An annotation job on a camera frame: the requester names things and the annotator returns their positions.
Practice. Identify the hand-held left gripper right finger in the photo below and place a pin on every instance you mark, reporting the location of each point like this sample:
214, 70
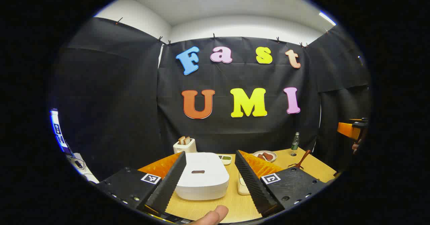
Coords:
250, 181

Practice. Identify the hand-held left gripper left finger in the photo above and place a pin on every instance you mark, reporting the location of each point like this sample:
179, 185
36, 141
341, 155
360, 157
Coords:
168, 184

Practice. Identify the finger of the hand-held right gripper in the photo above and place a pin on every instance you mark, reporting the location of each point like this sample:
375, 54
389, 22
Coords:
346, 129

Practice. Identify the clear plastic rice container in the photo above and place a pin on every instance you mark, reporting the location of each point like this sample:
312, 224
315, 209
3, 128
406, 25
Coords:
242, 186

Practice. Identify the white rice cooker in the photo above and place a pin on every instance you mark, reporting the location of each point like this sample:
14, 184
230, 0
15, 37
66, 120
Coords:
201, 181

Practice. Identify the brown wooden spoon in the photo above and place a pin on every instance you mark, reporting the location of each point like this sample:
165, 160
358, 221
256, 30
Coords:
304, 157

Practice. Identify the brown meat piece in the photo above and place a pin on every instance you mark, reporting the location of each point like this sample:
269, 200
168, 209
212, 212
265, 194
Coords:
261, 156
268, 155

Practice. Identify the white round plate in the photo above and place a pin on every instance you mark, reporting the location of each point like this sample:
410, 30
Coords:
272, 157

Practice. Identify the white toaster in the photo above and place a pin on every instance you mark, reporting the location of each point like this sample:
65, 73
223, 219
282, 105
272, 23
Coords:
184, 147

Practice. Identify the toast slice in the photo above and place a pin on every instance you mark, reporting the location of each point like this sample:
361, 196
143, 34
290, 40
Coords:
187, 140
181, 140

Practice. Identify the clear plastic water bottle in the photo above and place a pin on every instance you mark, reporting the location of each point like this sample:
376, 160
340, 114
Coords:
295, 142

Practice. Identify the narrow ceiling light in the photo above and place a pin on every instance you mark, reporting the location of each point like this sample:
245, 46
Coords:
327, 18

